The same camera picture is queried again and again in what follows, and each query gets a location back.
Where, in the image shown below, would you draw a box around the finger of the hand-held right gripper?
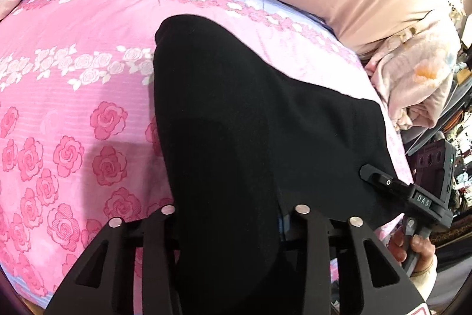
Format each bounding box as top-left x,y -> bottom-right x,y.
359,164 -> 414,202

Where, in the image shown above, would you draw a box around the black pants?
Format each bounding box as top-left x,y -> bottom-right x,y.
153,14 -> 412,315

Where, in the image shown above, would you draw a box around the crumpled pale floral blanket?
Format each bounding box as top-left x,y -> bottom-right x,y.
363,18 -> 461,131

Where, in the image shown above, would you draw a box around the pink rose print bed sheet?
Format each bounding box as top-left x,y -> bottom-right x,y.
0,0 -> 414,310

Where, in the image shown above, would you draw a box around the person's right forearm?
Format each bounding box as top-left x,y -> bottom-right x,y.
410,261 -> 440,307

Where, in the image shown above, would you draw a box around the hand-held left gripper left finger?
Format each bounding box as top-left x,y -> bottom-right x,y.
52,204 -> 183,315

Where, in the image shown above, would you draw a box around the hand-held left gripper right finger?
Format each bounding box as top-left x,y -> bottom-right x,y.
284,204 -> 428,315

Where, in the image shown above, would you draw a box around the person's right hand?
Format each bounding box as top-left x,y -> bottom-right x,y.
388,228 -> 438,278

